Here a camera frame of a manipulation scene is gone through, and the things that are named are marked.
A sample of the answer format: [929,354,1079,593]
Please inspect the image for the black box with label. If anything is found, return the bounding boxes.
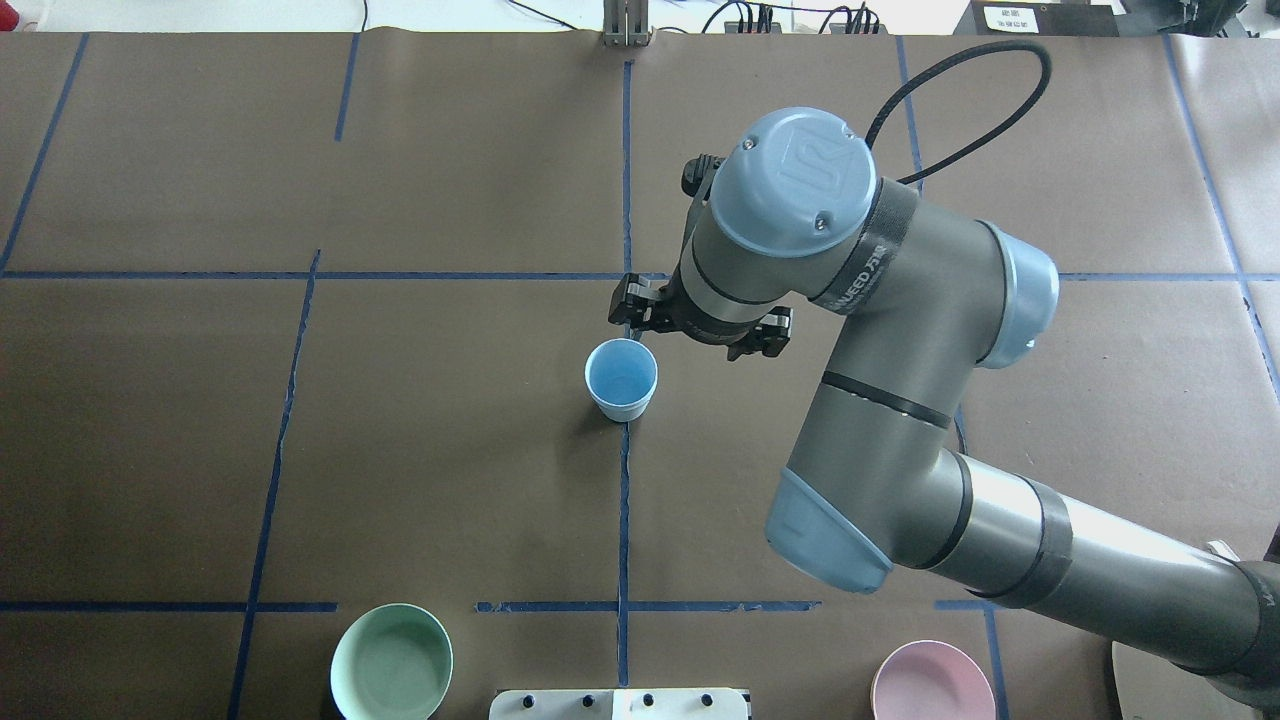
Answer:
[952,1,1120,37]

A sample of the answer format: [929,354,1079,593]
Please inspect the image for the mint green bowl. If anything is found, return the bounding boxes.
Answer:
[329,603,454,719]

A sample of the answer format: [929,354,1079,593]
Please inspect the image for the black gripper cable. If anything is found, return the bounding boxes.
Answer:
[865,40,1053,187]

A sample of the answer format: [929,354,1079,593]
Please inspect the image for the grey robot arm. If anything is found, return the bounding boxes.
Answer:
[609,108,1277,712]

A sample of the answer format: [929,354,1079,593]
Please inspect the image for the aluminium frame post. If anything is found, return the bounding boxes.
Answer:
[602,0,653,47]

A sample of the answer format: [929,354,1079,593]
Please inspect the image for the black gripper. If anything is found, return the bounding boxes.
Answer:
[608,273,794,361]

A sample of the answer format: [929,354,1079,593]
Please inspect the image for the pink bowl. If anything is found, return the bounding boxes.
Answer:
[869,641,998,719]

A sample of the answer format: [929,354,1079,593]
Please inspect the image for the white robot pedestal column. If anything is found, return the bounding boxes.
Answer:
[488,687,753,719]

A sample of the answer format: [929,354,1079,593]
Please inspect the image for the light blue cup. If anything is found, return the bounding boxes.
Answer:
[584,338,658,423]

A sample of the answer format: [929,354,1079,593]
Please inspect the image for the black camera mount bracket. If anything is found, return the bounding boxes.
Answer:
[680,154,724,199]

